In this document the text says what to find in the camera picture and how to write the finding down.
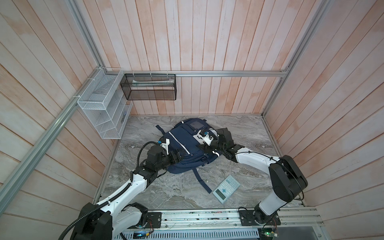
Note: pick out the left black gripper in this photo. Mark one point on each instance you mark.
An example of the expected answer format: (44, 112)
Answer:
(174, 160)

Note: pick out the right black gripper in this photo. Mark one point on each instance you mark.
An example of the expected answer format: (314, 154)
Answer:
(205, 147)

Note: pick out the navy blue student backpack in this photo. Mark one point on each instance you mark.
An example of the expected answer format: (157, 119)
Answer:
(185, 137)

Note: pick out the teal calculator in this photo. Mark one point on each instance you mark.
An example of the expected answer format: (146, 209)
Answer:
(226, 188)

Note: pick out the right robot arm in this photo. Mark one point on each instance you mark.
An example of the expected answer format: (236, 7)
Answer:
(287, 179)

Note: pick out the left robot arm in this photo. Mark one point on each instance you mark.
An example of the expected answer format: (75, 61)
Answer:
(110, 217)

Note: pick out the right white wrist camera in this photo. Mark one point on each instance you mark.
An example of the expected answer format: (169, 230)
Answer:
(208, 136)

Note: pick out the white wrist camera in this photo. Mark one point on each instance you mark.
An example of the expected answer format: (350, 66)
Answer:
(208, 136)
(164, 142)

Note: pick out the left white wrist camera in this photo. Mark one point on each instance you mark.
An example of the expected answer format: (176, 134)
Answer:
(164, 142)

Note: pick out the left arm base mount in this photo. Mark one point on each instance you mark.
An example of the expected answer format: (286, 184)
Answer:
(147, 219)

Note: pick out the black mesh wire basket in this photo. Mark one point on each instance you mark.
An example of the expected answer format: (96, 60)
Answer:
(149, 87)

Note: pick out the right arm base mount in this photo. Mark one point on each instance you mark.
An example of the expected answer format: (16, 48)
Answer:
(256, 217)

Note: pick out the white wire shelf rack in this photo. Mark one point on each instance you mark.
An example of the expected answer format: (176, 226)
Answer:
(104, 103)

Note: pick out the aluminium frame horizontal bar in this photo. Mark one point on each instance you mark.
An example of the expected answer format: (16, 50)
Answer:
(230, 73)

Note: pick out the aluminium mounting rail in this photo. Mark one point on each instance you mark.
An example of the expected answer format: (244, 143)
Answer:
(229, 219)

